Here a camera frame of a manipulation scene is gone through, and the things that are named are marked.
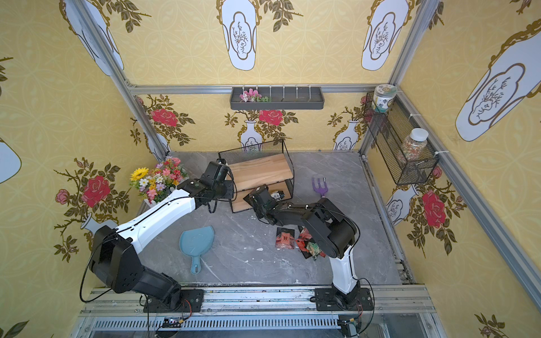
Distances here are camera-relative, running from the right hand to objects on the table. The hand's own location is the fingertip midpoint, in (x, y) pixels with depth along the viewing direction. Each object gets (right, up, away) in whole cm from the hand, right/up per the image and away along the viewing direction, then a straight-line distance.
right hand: (255, 193), depth 97 cm
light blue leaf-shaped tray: (-24, -20, -8) cm, 32 cm away
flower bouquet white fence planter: (-40, +6, -10) cm, 41 cm away
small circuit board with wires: (-26, -42, -24) cm, 55 cm away
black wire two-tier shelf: (-1, +12, -5) cm, 13 cm away
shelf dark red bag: (+14, -19, -9) cm, 25 cm away
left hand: (-13, +4, -11) cm, 17 cm away
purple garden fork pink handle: (+33, 0, +8) cm, 34 cm away
